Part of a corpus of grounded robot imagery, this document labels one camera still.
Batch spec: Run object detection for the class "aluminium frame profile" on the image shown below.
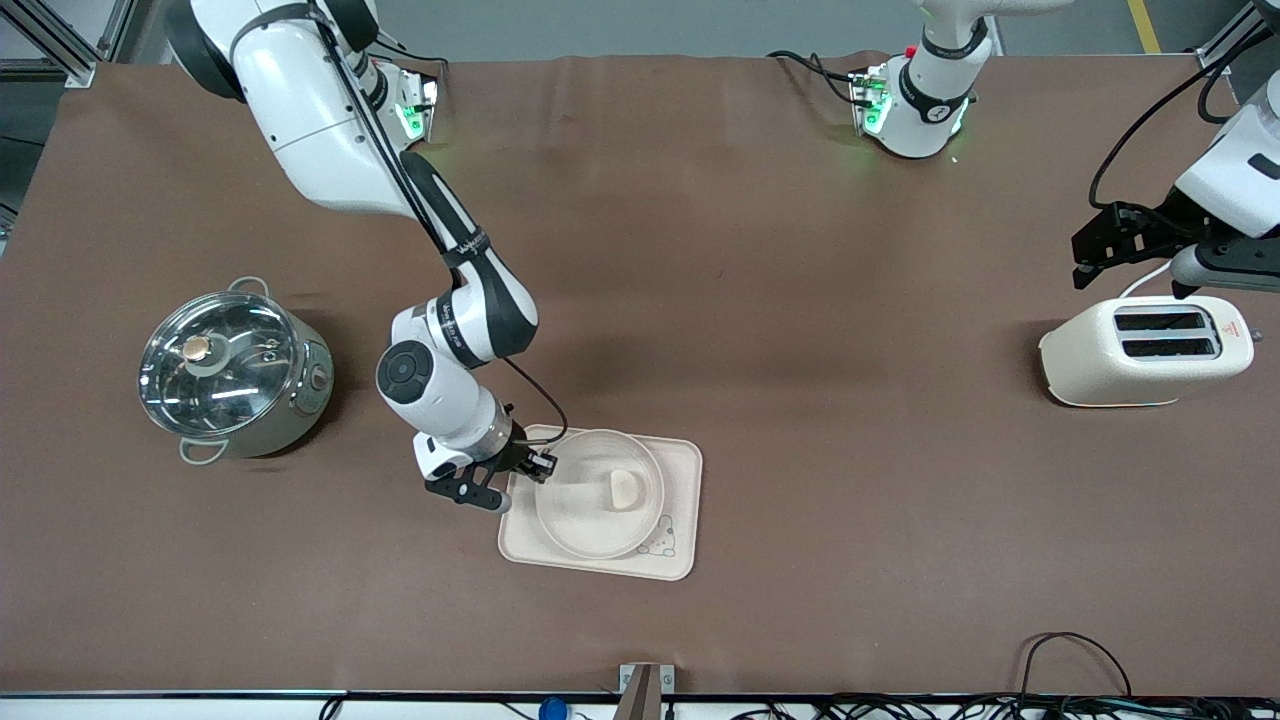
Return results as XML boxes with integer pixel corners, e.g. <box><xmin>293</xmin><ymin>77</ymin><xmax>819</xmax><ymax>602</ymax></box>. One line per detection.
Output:
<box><xmin>0</xmin><ymin>0</ymin><xmax>141</xmax><ymax>89</ymax></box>
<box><xmin>1195</xmin><ymin>0</ymin><xmax>1266</xmax><ymax>77</ymax></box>

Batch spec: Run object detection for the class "cream rabbit print tray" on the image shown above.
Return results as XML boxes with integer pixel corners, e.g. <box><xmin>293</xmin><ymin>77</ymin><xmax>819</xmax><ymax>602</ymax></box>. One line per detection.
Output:
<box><xmin>498</xmin><ymin>424</ymin><xmax>704</xmax><ymax>582</ymax></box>

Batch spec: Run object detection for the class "glass pot lid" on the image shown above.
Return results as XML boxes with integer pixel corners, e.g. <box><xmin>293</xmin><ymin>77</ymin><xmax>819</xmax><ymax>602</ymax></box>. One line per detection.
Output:
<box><xmin>138</xmin><ymin>292</ymin><xmax>304</xmax><ymax>437</ymax></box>

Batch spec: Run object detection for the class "round cream plate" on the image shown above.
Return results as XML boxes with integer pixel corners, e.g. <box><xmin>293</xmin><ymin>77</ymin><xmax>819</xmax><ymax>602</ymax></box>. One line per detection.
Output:
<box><xmin>535</xmin><ymin>430</ymin><xmax>664</xmax><ymax>559</ymax></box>

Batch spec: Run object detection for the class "cream two-slot toaster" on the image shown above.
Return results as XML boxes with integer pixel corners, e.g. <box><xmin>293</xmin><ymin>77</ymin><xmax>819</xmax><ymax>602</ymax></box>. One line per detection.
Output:
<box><xmin>1038</xmin><ymin>295</ymin><xmax>1255</xmax><ymax>408</ymax></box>

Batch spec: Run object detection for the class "white toaster power cable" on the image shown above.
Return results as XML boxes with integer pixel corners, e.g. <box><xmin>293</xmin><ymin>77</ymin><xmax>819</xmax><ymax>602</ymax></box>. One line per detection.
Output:
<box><xmin>1118</xmin><ymin>262</ymin><xmax>1177</xmax><ymax>299</ymax></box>

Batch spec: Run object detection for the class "pale green electric pot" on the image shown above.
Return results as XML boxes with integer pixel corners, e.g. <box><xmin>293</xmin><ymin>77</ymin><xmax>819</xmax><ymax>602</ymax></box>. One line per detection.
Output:
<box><xmin>137</xmin><ymin>277</ymin><xmax>335</xmax><ymax>466</ymax></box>

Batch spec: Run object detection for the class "black looped cable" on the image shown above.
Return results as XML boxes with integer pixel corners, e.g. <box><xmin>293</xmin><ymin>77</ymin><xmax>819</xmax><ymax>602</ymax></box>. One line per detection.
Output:
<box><xmin>1019</xmin><ymin>631</ymin><xmax>1134</xmax><ymax>701</ymax></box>

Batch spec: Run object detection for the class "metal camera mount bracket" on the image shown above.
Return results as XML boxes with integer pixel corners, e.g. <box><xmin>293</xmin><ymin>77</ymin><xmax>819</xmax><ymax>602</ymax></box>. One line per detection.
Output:
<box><xmin>619</xmin><ymin>663</ymin><xmax>674</xmax><ymax>720</ymax></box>

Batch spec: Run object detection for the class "black arm base cable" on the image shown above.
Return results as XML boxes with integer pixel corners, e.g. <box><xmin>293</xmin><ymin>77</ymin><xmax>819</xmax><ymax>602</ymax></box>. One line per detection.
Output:
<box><xmin>767</xmin><ymin>49</ymin><xmax>863</xmax><ymax>107</ymax></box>
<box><xmin>375</xmin><ymin>35</ymin><xmax>448</xmax><ymax>76</ymax></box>

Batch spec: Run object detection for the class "black cable bundle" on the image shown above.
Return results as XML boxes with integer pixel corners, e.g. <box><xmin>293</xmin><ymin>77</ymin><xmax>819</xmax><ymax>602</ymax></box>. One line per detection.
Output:
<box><xmin>730</xmin><ymin>694</ymin><xmax>1280</xmax><ymax>720</ymax></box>

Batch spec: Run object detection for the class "brown table cloth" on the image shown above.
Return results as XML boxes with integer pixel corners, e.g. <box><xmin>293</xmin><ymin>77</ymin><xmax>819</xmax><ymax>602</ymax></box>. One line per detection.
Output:
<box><xmin>0</xmin><ymin>50</ymin><xmax>1280</xmax><ymax>696</ymax></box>

